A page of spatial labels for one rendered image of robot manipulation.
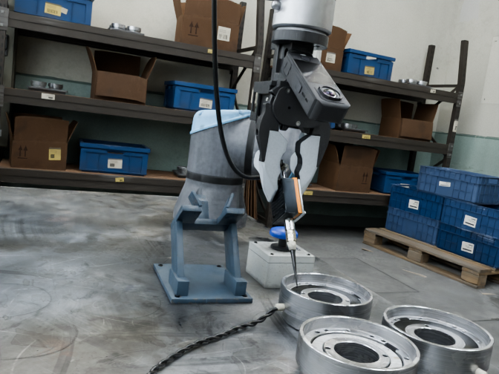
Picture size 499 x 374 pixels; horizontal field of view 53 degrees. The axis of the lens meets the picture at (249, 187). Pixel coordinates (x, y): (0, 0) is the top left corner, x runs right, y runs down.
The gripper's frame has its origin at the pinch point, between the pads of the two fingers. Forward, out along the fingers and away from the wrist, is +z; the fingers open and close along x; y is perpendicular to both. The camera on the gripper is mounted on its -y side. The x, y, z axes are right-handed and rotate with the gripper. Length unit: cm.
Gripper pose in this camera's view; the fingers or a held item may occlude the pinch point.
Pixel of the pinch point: (285, 194)
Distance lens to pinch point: 64.1
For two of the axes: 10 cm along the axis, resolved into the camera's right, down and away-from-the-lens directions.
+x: -9.3, -0.7, -3.5
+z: -1.3, 9.8, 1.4
